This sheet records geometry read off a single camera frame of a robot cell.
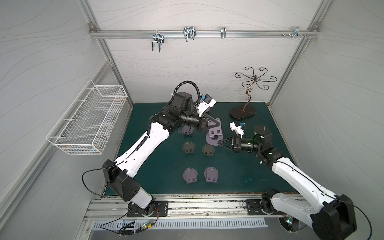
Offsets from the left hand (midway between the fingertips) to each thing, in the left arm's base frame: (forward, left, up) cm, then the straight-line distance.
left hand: (217, 123), depth 63 cm
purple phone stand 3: (-9, 0, -36) cm, 37 cm away
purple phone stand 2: (-10, +13, -36) cm, 39 cm away
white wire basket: (+1, +61, -5) cm, 61 cm away
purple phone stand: (-3, +1, -4) cm, 5 cm away
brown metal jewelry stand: (+39, -29, -34) cm, 60 cm away
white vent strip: (-32, +8, -36) cm, 49 cm away
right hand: (-5, -1, -10) cm, 11 cm away
